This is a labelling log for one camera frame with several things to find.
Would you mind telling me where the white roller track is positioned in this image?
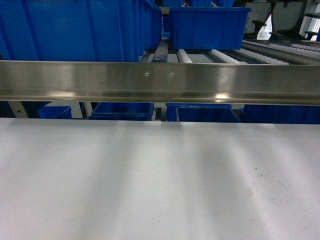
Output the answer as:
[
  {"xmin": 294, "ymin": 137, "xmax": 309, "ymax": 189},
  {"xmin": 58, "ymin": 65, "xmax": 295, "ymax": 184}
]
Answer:
[
  {"xmin": 210, "ymin": 49, "xmax": 242, "ymax": 64},
  {"xmin": 177, "ymin": 49, "xmax": 193, "ymax": 64}
]

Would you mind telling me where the black office chair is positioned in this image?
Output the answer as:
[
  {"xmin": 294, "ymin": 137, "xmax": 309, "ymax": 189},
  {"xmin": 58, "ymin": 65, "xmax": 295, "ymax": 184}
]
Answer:
[{"xmin": 244, "ymin": 0, "xmax": 308, "ymax": 41}]

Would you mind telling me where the blue bin lower centre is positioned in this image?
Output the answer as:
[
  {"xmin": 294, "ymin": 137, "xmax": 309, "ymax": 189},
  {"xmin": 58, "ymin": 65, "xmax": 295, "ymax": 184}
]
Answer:
[{"xmin": 166, "ymin": 103, "xmax": 241, "ymax": 123}]

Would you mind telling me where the stainless steel shelf rail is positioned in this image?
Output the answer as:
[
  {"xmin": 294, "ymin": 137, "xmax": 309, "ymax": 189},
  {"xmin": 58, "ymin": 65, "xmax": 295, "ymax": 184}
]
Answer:
[{"xmin": 0, "ymin": 60, "xmax": 320, "ymax": 106}]

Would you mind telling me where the blue bin lower left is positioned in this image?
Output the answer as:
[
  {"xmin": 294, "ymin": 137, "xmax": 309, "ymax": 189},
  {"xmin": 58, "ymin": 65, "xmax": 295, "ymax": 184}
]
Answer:
[{"xmin": 88, "ymin": 102, "xmax": 155, "ymax": 121}]

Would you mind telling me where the blue bin centre on shelf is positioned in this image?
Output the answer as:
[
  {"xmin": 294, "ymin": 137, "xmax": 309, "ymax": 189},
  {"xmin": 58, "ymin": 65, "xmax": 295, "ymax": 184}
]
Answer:
[{"xmin": 169, "ymin": 7, "xmax": 252, "ymax": 50}]

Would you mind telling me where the large blue bin left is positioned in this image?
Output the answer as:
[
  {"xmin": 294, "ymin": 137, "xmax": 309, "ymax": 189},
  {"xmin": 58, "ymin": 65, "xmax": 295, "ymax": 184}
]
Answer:
[{"xmin": 0, "ymin": 0, "xmax": 162, "ymax": 62}]

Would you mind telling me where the blue bin lower right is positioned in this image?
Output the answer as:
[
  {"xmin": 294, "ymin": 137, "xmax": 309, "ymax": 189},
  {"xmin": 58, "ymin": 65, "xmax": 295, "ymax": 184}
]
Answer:
[{"xmin": 239, "ymin": 104, "xmax": 320, "ymax": 125}]

